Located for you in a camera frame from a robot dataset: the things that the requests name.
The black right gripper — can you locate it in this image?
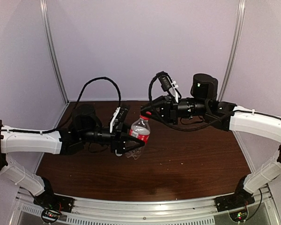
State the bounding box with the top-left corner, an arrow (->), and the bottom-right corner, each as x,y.
140,95 -> 209,126

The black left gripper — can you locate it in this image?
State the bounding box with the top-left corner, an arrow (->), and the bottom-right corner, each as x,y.
80,122 -> 145,154

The red label soda bottle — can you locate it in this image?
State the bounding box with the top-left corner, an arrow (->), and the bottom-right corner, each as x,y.
125,115 -> 151,160

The red soda bottle cap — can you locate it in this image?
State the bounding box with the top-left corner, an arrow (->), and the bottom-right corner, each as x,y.
140,112 -> 152,120

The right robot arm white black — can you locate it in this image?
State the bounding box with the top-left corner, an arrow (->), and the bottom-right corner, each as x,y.
140,71 -> 281,207

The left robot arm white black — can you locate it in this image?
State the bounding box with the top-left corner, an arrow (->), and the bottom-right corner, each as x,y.
0,104 -> 148,208

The left round circuit board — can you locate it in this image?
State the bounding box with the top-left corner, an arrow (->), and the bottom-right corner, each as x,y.
41,208 -> 62,224

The round circuit board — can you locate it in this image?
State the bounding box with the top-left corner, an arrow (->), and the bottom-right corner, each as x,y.
229,207 -> 249,223
41,208 -> 62,224

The right round circuit board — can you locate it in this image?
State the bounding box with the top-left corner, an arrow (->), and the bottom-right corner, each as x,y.
229,207 -> 249,223

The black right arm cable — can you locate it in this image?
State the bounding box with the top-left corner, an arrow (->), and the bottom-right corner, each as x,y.
148,72 -> 235,132

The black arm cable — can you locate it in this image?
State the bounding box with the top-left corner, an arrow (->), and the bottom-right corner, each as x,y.
148,72 -> 235,132
37,76 -> 122,134

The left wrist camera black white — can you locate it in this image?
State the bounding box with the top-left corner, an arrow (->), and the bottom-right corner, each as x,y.
109,105 -> 130,133

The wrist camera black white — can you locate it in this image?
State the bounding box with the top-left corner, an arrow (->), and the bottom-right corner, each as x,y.
109,105 -> 130,133
156,71 -> 182,103

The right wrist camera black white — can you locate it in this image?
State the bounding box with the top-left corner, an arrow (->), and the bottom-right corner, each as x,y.
156,71 -> 182,103

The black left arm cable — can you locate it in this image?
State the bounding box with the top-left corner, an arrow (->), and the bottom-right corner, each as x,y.
37,76 -> 122,134

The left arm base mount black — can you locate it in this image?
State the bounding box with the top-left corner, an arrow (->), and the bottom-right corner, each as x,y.
32,194 -> 74,213

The aluminium front rail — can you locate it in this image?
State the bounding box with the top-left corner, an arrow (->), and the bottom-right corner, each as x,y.
14,185 -> 277,225

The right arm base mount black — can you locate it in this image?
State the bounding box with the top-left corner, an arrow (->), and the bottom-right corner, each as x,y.
214,193 -> 255,212

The right aluminium frame post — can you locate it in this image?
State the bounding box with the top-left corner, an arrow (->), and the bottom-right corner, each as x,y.
218,0 -> 245,101

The aluminium frame post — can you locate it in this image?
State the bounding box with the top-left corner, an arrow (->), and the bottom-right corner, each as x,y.
218,0 -> 245,101
40,0 -> 69,104

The left aluminium frame post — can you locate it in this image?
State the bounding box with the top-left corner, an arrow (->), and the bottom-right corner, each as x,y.
40,0 -> 69,104

